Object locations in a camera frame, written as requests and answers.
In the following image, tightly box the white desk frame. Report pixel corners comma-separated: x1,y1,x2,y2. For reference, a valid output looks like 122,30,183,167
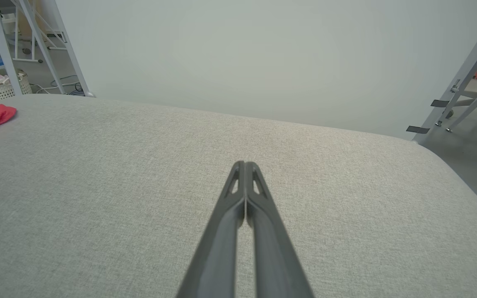
0,0,66,96

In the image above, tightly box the grey office chair wheeled base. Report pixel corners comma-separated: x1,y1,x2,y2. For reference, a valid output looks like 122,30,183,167
446,89,477,120

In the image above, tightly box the grey metal support frame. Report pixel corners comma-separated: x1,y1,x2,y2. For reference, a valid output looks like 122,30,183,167
412,4,477,144

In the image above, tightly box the blue floor cable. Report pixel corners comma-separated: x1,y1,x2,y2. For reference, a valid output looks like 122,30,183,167
50,74,87,97

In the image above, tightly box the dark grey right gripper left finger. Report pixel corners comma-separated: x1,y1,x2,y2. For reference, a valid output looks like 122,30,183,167
176,161,246,298

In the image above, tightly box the white woven laundry basket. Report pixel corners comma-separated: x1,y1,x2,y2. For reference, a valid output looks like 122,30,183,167
0,72,33,102

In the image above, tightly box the white thin floor stand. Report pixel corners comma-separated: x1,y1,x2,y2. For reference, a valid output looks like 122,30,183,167
13,0,67,64

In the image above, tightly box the white floor cable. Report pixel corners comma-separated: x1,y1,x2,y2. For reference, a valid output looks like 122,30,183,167
29,81,82,95

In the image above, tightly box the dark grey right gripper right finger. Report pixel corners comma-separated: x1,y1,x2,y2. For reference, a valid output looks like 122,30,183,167
246,162,315,298

